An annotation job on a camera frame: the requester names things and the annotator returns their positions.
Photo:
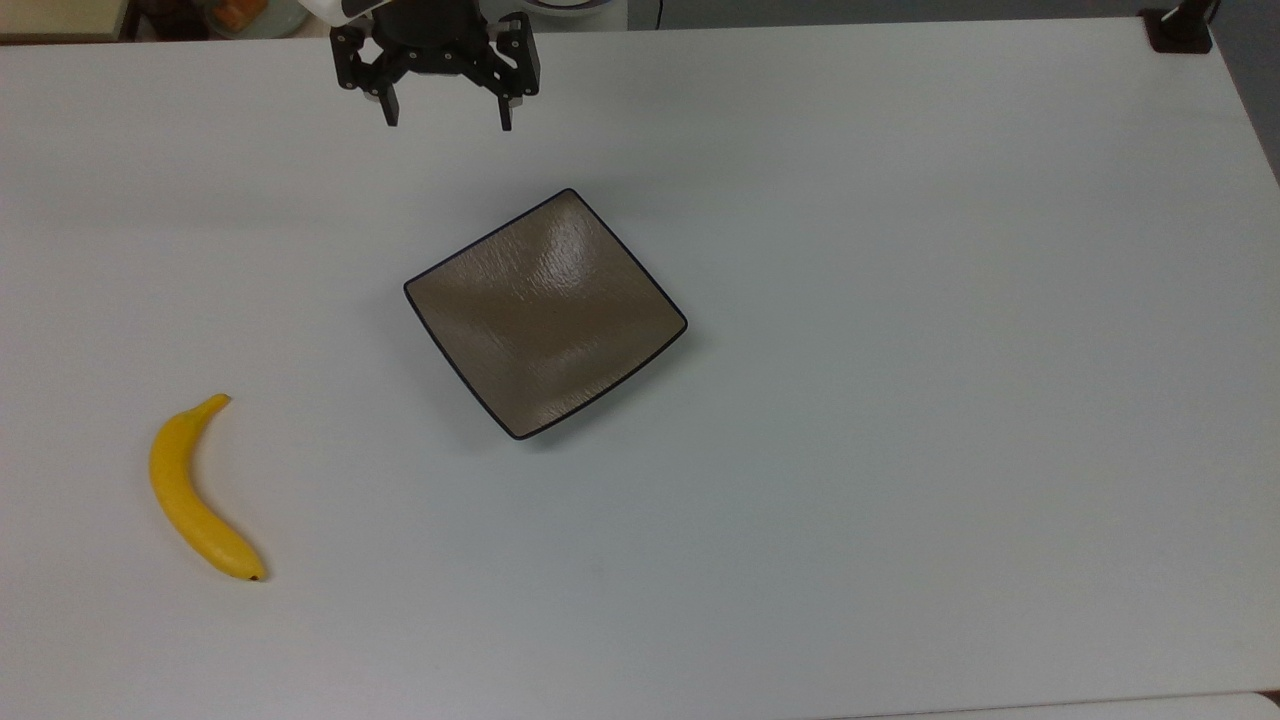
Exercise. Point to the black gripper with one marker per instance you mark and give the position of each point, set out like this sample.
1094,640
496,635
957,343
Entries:
430,35

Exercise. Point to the yellow banana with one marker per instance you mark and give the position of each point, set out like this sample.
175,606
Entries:
180,490

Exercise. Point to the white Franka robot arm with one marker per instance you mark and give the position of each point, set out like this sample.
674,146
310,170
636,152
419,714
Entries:
325,8

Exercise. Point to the square brown ceramic plate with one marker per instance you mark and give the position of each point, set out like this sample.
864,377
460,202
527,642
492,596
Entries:
545,315

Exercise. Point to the round white dish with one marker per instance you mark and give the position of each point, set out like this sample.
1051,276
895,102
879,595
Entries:
575,5

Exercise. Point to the bowl with orange contents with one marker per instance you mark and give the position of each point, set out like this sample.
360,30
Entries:
250,15

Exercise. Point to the brown wooden furniture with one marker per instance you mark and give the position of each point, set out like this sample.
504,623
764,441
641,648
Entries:
60,18

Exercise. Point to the black table clamp mount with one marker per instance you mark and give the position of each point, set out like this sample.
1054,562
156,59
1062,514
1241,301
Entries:
1180,35

